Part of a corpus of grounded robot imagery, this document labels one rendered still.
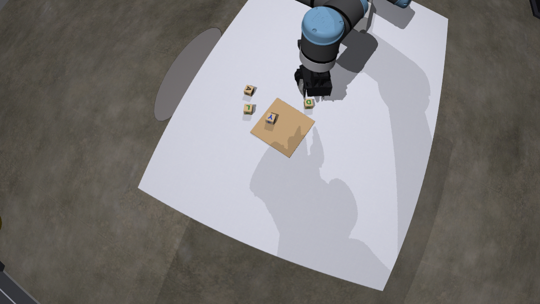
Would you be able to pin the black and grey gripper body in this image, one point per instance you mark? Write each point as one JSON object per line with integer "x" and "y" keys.
{"x": 317, "y": 82}

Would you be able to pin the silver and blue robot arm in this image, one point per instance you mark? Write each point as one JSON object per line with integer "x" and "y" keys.
{"x": 324, "y": 27}

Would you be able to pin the tan flat mat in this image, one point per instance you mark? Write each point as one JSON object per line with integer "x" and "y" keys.
{"x": 288, "y": 130}

